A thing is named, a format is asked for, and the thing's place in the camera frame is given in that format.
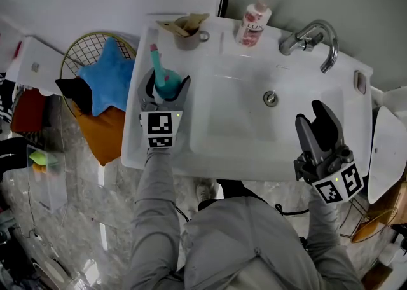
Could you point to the white cabinet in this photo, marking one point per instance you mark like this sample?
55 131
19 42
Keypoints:
35 66

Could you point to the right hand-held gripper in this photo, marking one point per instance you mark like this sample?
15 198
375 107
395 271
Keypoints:
330 171

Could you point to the white floral lotion bottle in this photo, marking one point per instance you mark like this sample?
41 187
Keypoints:
252 26

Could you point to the chrome sink drain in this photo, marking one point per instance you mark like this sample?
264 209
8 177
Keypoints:
270 98

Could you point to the person's white shoe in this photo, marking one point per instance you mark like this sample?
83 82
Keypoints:
205 190

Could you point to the grey cup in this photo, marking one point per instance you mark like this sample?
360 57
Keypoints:
187 39

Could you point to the chrome faucet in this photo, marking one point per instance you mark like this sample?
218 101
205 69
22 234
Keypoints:
313 42

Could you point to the clear plastic box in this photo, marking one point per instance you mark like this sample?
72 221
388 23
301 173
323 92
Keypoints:
46 174

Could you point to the wooden comb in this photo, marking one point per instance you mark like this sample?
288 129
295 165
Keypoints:
184 24

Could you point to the orange cushion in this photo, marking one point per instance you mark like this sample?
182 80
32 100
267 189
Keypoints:
101 133

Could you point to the person's grey torso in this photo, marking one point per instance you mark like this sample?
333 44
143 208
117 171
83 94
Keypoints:
254 244

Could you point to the white ceramic sink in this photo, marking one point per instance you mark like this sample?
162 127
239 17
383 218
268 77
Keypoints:
241 107

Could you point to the teal spray bottle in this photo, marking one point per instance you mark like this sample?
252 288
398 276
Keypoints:
162 77

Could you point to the person's right forearm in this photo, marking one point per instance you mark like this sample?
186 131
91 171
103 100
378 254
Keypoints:
329 244

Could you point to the blue star pillow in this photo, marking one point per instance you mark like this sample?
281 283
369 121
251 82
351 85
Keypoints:
106 75

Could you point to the black cloth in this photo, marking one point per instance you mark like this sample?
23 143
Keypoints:
76 91

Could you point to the white toilet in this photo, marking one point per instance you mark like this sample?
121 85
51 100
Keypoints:
386 155

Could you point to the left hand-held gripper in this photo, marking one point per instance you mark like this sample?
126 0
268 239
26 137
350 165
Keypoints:
160 126

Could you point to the person's left forearm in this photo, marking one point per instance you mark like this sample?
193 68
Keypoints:
157 215

